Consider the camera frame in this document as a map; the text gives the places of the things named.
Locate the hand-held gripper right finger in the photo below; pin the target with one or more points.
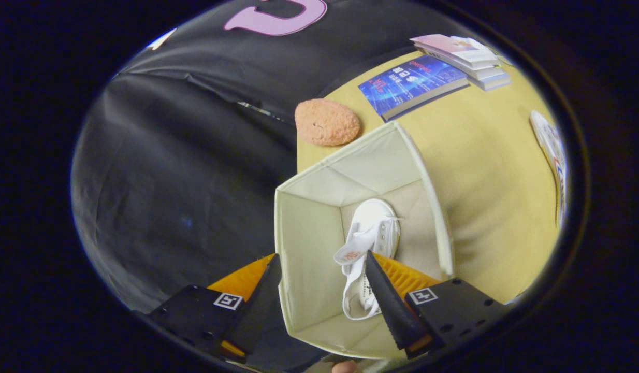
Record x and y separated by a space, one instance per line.
394 311

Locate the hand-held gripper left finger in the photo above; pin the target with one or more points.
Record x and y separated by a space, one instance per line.
260 305

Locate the beige fabric storage box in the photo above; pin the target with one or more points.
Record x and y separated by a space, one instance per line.
309 233

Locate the white canvas shoe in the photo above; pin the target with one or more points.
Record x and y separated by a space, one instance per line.
551 150
371 223

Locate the black backdrop cloth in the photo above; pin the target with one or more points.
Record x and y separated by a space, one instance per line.
185 197

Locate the orange textured ball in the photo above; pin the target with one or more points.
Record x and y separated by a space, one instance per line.
327 122

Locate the pale blue cover book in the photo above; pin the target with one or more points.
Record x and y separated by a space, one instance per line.
494 83

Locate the white cover book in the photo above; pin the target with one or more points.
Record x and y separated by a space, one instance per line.
485 70

